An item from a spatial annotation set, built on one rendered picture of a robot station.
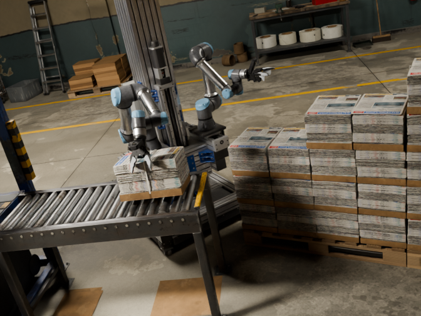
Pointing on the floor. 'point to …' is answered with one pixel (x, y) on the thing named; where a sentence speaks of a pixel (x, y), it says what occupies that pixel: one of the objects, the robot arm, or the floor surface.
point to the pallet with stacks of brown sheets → (99, 74)
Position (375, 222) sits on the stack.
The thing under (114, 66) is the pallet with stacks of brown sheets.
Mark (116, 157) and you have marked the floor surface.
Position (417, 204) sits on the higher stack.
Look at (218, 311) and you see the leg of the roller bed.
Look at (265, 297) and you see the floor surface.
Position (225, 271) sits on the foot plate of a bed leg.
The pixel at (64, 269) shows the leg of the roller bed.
